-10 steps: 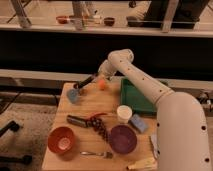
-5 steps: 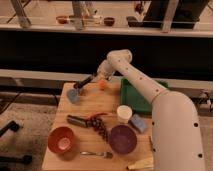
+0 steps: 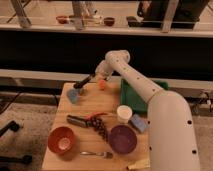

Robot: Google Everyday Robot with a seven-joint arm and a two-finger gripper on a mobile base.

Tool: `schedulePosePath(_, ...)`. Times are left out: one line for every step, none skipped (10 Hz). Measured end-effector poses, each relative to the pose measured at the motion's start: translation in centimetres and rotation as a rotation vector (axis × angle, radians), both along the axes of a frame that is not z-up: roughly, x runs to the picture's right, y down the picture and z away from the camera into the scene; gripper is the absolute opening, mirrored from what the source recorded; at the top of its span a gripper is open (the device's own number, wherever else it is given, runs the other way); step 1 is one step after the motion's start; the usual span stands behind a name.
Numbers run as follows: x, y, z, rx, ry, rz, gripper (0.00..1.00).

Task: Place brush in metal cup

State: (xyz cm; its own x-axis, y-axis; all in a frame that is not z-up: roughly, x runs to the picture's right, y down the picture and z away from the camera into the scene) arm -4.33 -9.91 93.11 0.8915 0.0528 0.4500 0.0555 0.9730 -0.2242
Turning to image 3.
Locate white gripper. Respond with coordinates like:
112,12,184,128
95,60,113,80

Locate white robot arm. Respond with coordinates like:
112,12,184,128
95,50,201,171

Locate white paper cup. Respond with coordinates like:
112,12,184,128
116,105,132,124

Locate orange ball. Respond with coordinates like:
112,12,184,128
98,80,106,90

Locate green plastic tray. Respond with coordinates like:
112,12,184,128
119,78,170,115

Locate dark red bowl background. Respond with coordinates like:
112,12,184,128
104,17,115,26

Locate bunch of dark grapes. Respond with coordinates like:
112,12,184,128
91,117,108,141

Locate red bowl in background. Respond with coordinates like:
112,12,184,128
56,15,68,24

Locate blue rectangular block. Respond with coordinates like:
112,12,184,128
130,114,147,133

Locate red-orange bowl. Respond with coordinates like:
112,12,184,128
48,126,75,155

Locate silver fork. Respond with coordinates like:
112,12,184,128
80,151,113,159

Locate yellow banana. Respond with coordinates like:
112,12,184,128
127,159,150,170

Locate orange-handled pruning shears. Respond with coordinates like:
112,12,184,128
66,113,102,128

